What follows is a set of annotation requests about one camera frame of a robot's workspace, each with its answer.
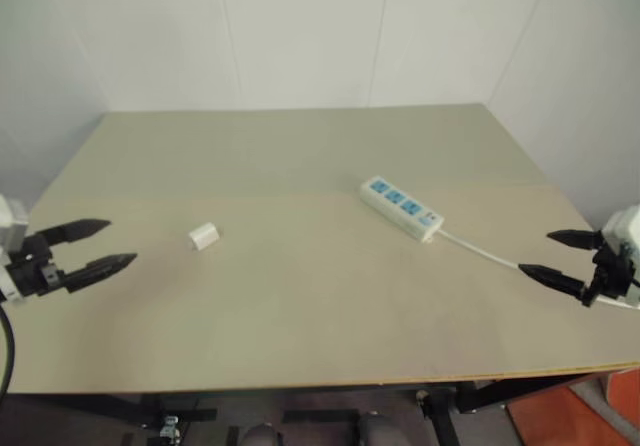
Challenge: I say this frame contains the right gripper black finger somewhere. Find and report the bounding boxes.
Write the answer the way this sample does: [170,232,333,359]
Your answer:
[546,228,607,253]
[518,262,591,298]

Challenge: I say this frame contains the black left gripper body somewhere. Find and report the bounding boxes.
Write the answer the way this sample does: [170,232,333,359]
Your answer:
[6,232,70,300]

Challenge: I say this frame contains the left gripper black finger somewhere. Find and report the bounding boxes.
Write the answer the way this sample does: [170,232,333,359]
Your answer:
[63,252,139,295]
[38,218,113,246]

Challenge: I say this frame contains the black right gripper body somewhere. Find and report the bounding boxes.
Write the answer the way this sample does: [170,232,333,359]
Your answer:
[581,241,640,309]

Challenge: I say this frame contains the white plug adapter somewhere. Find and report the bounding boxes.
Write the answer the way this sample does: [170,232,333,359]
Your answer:
[187,221,222,254]

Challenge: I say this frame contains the white power strip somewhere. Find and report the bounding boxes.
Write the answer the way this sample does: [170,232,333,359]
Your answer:
[359,175,445,244]

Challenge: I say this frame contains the orange red box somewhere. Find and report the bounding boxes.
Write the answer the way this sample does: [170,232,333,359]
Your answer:
[606,368,640,418]

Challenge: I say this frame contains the small white blue clamp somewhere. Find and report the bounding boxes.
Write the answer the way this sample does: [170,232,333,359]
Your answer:
[158,414,182,440]

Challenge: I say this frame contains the dark rounded shape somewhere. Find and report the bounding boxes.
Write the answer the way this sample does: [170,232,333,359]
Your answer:
[241,421,281,446]

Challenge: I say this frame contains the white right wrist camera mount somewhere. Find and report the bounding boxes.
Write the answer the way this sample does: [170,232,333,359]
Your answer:
[601,204,640,303]

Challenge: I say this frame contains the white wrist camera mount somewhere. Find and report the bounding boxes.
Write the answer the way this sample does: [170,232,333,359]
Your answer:
[0,194,31,305]
[601,204,640,303]

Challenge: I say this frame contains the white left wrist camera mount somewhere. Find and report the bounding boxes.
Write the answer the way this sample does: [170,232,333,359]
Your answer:
[0,194,31,305]

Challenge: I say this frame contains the white power cable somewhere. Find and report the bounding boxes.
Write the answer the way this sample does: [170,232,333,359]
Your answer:
[433,231,640,311]

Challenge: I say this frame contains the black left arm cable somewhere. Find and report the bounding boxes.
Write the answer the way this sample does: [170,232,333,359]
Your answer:
[0,299,18,398]

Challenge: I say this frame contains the black metal table frame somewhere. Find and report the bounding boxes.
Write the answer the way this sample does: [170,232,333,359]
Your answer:
[0,361,640,446]

